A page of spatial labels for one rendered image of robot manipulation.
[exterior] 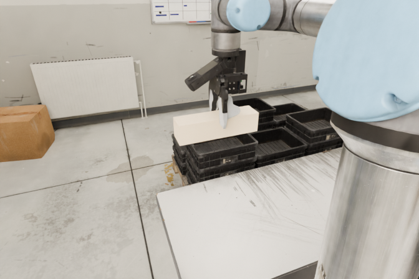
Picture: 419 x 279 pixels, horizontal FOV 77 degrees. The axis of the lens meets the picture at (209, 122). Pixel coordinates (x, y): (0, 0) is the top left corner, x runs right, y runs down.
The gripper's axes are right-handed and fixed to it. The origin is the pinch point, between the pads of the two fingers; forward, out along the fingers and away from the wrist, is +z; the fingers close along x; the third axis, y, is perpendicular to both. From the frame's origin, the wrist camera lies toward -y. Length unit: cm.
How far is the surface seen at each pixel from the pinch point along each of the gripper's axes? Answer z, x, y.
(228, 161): 59, 56, 32
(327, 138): 59, 57, 109
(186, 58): 40, 256, 66
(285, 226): 38.9, -12.0, 21.3
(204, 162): 56, 56, 17
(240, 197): 38.9, 6.5, 13.4
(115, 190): 109, 118, -37
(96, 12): -15, 256, -29
